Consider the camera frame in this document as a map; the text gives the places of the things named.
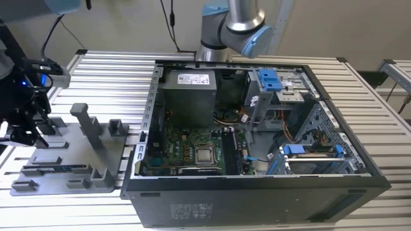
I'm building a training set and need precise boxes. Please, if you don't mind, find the black slanted post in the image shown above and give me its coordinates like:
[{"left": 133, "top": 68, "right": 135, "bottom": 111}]
[{"left": 0, "top": 23, "right": 33, "bottom": 73}]

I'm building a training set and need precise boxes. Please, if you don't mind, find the green Dell motherboard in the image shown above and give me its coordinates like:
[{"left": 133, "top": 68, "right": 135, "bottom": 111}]
[{"left": 141, "top": 127, "right": 258, "bottom": 176}]

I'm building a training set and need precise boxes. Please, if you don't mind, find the grey plastic parts rack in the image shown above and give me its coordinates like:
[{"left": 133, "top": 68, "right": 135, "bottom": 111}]
[{"left": 10, "top": 103, "right": 131, "bottom": 197}]

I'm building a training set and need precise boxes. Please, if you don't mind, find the thin black cable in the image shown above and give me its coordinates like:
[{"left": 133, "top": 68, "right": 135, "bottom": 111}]
[{"left": 159, "top": 0, "right": 182, "bottom": 52}]

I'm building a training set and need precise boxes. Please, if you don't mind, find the blue-tipped black wire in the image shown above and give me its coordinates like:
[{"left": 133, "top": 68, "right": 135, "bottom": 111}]
[{"left": 243, "top": 155, "right": 275, "bottom": 164}]

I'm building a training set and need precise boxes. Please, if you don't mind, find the CPU socket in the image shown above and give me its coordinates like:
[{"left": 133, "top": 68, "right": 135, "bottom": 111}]
[{"left": 191, "top": 143, "right": 219, "bottom": 167}]

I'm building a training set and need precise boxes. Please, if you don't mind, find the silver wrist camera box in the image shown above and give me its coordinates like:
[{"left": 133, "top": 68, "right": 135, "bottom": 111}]
[{"left": 49, "top": 68, "right": 71, "bottom": 89}]

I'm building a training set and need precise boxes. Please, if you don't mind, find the black PC case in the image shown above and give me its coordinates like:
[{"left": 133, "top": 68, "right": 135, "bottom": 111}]
[{"left": 121, "top": 59, "right": 393, "bottom": 229}]

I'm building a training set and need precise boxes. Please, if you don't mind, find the blue drive bay latch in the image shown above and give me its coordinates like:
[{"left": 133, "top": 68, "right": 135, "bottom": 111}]
[{"left": 258, "top": 68, "right": 285, "bottom": 92}]

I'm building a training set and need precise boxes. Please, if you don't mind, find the metal slat side table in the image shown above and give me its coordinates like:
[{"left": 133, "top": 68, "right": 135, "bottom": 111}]
[{"left": 376, "top": 59, "right": 411, "bottom": 97}]

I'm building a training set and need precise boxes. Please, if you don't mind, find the grey power supply unit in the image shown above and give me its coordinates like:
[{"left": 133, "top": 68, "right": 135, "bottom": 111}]
[{"left": 159, "top": 69, "right": 219, "bottom": 128}]

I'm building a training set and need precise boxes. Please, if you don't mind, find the RAM stick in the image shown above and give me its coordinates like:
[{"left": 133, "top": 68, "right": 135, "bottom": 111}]
[{"left": 23, "top": 164, "right": 90, "bottom": 173}]

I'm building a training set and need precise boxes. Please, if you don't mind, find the silver CPU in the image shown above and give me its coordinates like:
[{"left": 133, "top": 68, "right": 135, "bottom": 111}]
[{"left": 197, "top": 149, "right": 215, "bottom": 166}]

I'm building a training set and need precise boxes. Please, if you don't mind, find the black camera bracket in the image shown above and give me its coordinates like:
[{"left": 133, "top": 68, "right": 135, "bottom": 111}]
[{"left": 22, "top": 57, "right": 65, "bottom": 76}]

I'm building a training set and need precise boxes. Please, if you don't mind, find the black graphics card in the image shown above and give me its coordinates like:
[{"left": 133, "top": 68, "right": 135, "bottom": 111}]
[{"left": 170, "top": 166, "right": 225, "bottom": 177}]

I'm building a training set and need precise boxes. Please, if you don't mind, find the blue disk carrier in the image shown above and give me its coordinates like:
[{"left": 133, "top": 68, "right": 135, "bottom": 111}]
[{"left": 279, "top": 143, "right": 348, "bottom": 161}]

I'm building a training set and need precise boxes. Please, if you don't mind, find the thick black camera cable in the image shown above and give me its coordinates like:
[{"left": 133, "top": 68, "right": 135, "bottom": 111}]
[{"left": 41, "top": 14, "right": 66, "bottom": 61}]

